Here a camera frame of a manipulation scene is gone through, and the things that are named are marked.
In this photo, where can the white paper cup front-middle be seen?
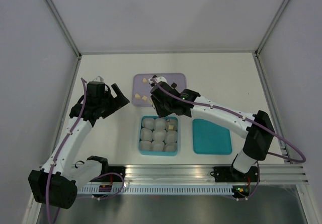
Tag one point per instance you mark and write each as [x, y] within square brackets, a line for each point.
[157, 146]

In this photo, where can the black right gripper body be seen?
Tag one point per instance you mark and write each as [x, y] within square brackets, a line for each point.
[163, 108]

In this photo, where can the aluminium frame post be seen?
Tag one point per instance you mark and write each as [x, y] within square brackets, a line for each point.
[59, 20]
[261, 69]

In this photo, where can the white paper cup middle-left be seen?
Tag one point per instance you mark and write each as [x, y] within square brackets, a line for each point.
[146, 134]

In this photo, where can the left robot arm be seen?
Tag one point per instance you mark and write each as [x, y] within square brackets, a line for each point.
[57, 183]

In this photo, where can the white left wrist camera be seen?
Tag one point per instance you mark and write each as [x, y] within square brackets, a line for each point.
[98, 79]

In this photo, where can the white slotted cable duct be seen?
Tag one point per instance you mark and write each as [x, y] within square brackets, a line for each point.
[178, 189]

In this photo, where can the white paper cup front-right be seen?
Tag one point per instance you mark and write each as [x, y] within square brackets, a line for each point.
[170, 147]

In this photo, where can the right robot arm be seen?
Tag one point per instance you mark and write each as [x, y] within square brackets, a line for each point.
[256, 129]

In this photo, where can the teal box lid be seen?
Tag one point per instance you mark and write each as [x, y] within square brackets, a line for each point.
[210, 138]

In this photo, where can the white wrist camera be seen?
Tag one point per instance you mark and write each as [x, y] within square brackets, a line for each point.
[156, 79]
[98, 79]

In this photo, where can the white paper cup centre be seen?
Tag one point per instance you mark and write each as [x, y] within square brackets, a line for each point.
[159, 135]

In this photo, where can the white paper cup front-left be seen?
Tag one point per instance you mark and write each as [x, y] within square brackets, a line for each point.
[145, 145]

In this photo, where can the teal chocolate box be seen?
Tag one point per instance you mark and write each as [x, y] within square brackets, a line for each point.
[162, 154]

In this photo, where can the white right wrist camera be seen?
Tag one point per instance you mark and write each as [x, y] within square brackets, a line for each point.
[156, 79]

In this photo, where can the white paper cup back-right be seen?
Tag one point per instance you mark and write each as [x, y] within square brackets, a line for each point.
[174, 123]

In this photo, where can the left aluminium frame post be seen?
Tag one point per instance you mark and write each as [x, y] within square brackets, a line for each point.
[59, 20]

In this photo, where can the white paper cup back-middle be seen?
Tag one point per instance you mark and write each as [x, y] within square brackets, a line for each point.
[160, 124]

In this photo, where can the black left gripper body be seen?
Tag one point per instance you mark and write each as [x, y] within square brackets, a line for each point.
[110, 104]

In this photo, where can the right aluminium frame post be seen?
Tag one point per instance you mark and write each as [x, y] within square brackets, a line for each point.
[261, 69]

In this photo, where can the aluminium mounting rail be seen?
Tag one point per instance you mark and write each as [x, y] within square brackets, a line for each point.
[269, 174]

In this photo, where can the white paper cup back-left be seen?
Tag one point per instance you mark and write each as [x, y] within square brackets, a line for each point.
[148, 123]

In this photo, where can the white paper cup middle-right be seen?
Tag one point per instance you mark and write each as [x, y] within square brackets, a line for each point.
[171, 136]

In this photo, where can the lilac plastic tray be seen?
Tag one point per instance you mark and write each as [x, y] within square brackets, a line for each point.
[144, 89]

